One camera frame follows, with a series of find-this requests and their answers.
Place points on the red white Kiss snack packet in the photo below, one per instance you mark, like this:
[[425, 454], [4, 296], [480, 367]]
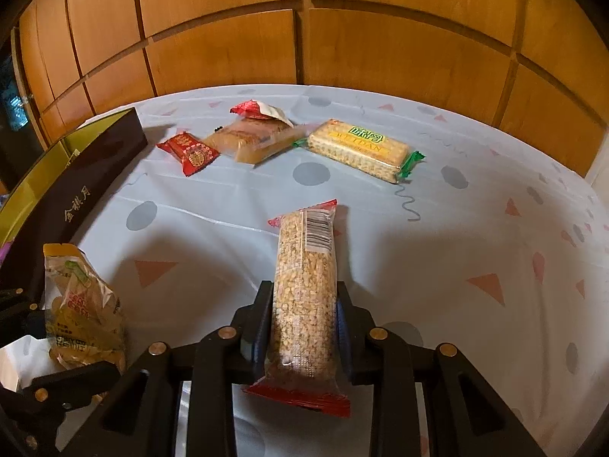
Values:
[[257, 110]]

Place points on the clear bag yellow-edged snacks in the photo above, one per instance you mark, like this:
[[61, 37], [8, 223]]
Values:
[[84, 322]]

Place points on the gold metal tin box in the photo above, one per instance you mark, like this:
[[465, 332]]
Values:
[[61, 189]]

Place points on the small red patterned candy packet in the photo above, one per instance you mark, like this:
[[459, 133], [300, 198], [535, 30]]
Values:
[[192, 153]]

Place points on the sesame bar red-end wrapper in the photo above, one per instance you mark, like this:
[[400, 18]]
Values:
[[300, 365]]

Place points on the clear layered cake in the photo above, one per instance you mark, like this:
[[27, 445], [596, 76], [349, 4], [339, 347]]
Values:
[[252, 141]]

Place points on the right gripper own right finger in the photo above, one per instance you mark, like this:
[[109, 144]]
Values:
[[352, 331]]

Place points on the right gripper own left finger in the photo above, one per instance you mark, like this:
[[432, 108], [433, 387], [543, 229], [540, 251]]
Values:
[[247, 354]]

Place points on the dark wooden door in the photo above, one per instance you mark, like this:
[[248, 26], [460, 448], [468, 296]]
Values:
[[19, 144]]

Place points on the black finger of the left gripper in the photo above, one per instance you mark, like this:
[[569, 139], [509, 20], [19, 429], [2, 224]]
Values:
[[19, 316], [74, 388]]

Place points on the Weidan cracker pack green ends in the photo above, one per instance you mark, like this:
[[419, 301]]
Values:
[[369, 151]]

